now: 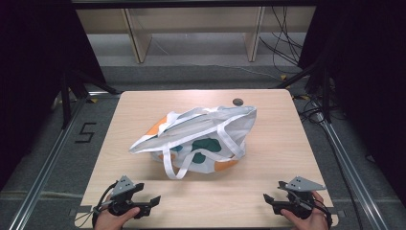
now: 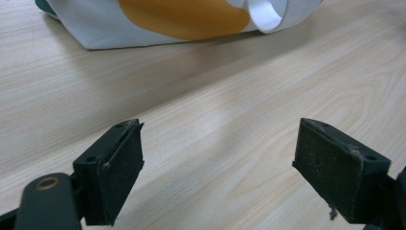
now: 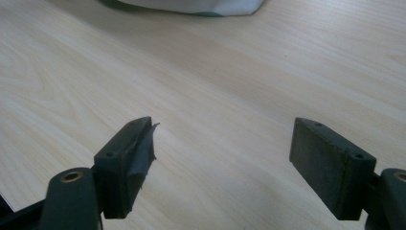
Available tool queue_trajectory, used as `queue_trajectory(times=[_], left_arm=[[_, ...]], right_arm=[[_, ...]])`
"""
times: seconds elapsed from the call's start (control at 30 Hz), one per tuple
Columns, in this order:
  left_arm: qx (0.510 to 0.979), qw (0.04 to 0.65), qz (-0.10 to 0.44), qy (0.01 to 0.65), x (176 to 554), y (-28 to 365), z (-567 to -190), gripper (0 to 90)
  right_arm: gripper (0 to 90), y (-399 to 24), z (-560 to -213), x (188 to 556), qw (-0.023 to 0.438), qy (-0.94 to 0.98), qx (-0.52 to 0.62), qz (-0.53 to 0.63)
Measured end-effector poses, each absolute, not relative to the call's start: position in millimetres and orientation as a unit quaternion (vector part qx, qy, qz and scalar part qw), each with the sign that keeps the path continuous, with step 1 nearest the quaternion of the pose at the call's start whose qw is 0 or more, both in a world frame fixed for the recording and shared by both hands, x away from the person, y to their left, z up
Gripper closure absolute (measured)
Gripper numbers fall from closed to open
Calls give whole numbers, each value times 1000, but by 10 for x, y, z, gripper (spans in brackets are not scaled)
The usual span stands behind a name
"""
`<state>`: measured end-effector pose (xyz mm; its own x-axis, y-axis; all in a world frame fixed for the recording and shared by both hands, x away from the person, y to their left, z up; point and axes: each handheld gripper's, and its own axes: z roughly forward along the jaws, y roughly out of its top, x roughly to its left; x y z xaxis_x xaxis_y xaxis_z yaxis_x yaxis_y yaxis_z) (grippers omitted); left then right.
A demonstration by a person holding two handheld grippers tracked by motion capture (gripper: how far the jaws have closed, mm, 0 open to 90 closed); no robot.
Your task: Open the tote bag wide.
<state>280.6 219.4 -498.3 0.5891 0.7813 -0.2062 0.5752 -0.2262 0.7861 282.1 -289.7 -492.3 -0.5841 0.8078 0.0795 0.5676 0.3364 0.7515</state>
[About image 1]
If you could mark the black metal stand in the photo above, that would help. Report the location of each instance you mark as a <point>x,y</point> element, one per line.
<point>325,96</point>
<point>66,105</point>

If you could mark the white tote bag orange green patches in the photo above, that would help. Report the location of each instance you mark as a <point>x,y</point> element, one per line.
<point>204,127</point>

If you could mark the yellow tape piece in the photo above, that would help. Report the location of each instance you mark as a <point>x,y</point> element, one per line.
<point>94,100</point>
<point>283,77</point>
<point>304,97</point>

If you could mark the person's right hand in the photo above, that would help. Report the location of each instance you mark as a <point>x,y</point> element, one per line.
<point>314,222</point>

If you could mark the beige wooden shelf unit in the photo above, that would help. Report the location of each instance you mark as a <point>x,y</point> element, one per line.
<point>140,38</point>

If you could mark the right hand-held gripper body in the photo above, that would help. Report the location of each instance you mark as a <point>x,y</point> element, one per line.
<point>303,185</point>

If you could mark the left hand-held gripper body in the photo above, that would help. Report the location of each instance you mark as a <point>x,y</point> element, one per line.
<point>123,187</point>

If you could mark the person's left hand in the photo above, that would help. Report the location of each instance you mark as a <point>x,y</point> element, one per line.
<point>110,222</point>

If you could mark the black curtain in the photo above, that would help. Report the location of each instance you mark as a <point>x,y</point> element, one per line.
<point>32,64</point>
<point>367,80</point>

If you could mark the silver metal floor rail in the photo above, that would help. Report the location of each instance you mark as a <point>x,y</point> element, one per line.
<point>48,166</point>
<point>348,166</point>

